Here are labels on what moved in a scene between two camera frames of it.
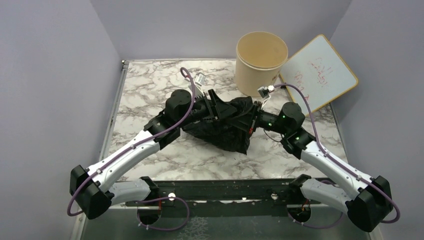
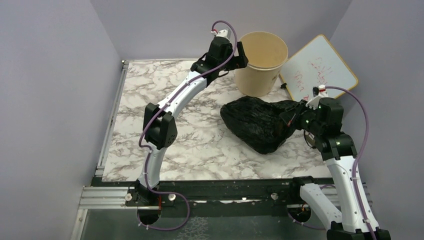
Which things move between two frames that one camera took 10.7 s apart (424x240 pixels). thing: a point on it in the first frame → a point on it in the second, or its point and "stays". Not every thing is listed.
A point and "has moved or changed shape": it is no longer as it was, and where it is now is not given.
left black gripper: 222,109 → 241,59
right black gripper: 247,122 → 291,117
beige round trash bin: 260,56 stays
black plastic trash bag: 232,130 has moved or changed shape
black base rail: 190,192 stays
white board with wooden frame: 320,72 stays
